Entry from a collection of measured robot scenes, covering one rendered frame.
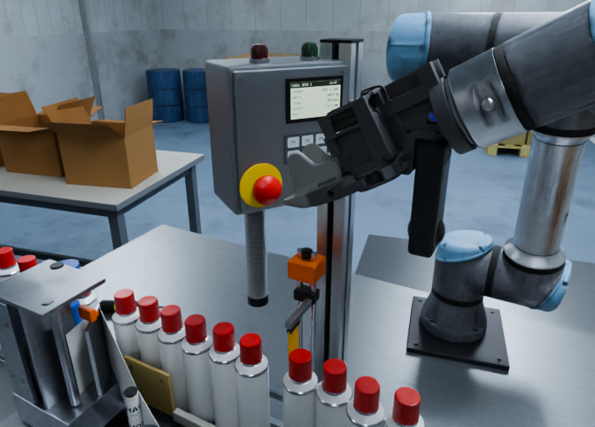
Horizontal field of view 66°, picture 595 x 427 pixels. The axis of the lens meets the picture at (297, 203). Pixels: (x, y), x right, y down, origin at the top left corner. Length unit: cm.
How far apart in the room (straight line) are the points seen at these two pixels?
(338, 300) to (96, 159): 173
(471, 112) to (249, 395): 53
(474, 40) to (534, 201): 52
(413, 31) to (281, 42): 693
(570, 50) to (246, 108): 34
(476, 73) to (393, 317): 88
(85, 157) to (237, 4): 563
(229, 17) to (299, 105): 716
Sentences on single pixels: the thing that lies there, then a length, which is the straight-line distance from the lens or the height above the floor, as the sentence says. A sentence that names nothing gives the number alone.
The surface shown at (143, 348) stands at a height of 100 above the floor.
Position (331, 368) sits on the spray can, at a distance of 67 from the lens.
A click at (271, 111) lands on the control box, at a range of 58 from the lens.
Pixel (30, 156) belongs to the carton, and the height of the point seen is 88.
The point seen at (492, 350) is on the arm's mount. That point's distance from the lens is 115.
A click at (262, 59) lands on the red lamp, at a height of 148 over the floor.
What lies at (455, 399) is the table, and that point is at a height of 83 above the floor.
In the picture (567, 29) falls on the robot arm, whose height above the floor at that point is 152.
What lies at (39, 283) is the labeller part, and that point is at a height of 114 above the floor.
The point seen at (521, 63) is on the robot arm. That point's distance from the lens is 40.
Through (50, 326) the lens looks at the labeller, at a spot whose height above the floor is 108.
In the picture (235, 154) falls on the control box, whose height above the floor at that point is 137.
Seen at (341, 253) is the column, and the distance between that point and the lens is 71.
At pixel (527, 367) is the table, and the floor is 83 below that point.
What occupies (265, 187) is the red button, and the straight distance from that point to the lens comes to 57.
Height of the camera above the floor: 153
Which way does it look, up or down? 22 degrees down
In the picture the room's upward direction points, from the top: straight up
